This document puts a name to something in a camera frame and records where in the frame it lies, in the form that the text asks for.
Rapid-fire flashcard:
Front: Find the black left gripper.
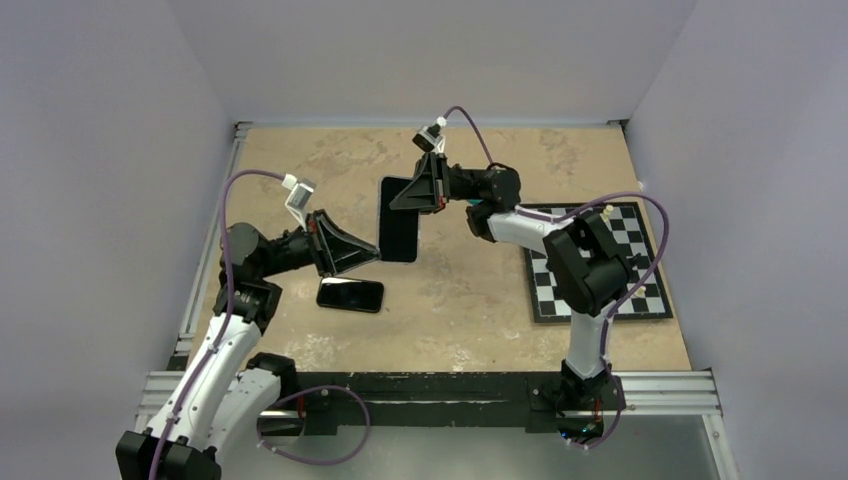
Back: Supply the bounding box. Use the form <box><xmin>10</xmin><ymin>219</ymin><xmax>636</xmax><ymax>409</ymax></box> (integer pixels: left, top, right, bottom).
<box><xmin>257</xmin><ymin>209</ymin><xmax>380</xmax><ymax>279</ymax></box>

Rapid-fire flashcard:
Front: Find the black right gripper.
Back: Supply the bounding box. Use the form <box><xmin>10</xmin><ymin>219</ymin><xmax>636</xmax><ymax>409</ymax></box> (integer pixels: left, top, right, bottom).
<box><xmin>387</xmin><ymin>153</ymin><xmax>482</xmax><ymax>216</ymax></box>

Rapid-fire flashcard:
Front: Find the blue phone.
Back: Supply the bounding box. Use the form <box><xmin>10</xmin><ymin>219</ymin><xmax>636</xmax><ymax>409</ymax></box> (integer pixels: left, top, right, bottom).
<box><xmin>377</xmin><ymin>176</ymin><xmax>419</xmax><ymax>263</ymax></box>

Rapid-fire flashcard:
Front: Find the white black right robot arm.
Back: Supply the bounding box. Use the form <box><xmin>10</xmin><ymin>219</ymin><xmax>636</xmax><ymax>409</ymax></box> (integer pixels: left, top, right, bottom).
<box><xmin>389</xmin><ymin>153</ymin><xmax>633</xmax><ymax>413</ymax></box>

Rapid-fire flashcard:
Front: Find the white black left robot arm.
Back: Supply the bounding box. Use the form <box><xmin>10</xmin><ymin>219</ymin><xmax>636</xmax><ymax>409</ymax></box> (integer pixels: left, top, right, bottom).
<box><xmin>115</xmin><ymin>210</ymin><xmax>380</xmax><ymax>479</ymax></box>

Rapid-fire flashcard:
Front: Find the black phone on table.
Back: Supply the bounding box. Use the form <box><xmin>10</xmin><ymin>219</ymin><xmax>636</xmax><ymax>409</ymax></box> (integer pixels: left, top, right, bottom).
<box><xmin>316</xmin><ymin>277</ymin><xmax>385</xmax><ymax>314</ymax></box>

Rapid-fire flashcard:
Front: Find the black front mounting bar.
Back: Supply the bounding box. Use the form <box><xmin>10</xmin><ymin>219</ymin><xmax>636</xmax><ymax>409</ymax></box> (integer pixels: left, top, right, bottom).
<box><xmin>261</xmin><ymin>370</ymin><xmax>627</xmax><ymax>439</ymax></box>

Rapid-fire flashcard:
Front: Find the black white chessboard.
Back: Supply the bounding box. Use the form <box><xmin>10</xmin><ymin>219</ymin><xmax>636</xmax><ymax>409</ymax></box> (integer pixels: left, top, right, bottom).
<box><xmin>515</xmin><ymin>201</ymin><xmax>674</xmax><ymax>325</ymax></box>

